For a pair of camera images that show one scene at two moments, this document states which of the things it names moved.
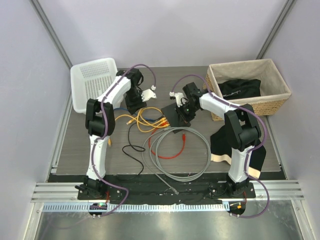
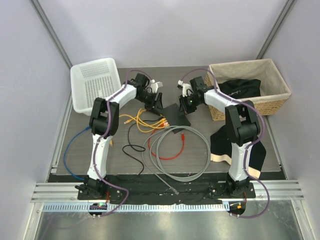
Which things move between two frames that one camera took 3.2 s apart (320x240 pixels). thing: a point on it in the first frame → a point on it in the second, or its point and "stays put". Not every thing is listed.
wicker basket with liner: x=258 y=83 stays put
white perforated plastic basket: x=91 y=80 stays put
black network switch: x=174 y=118 stays put
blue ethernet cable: x=136 y=114 → x=88 y=128
